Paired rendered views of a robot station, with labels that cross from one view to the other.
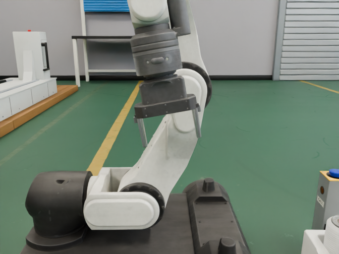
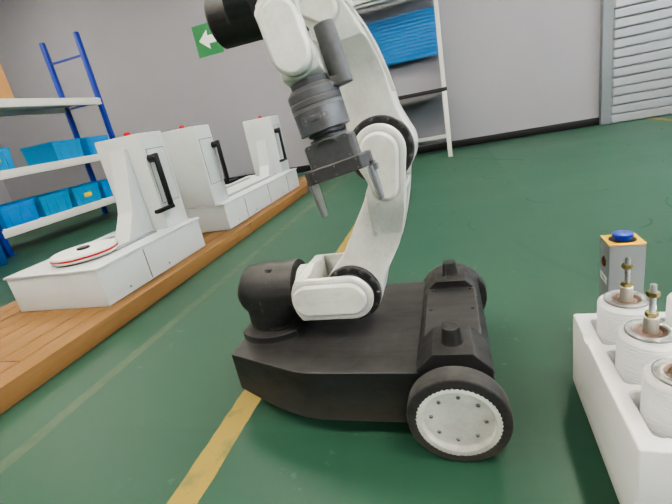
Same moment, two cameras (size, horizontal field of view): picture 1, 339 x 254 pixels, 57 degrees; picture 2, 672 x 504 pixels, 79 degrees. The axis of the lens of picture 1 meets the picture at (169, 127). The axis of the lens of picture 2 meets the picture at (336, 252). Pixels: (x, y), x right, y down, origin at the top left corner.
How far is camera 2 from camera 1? 0.21 m
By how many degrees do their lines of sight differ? 18
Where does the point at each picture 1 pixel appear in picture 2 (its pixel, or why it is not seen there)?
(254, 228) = (524, 322)
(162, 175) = (373, 254)
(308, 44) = (659, 57)
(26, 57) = (260, 149)
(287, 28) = (620, 40)
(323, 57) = not seen: outside the picture
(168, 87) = (334, 146)
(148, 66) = (306, 125)
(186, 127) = (387, 194)
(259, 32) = (572, 55)
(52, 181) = (260, 271)
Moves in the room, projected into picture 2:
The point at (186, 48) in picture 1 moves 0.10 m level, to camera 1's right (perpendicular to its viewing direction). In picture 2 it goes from (376, 98) to (426, 88)
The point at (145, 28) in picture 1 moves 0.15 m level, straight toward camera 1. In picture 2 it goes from (297, 84) to (265, 80)
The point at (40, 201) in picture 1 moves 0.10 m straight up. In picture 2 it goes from (250, 293) to (240, 257)
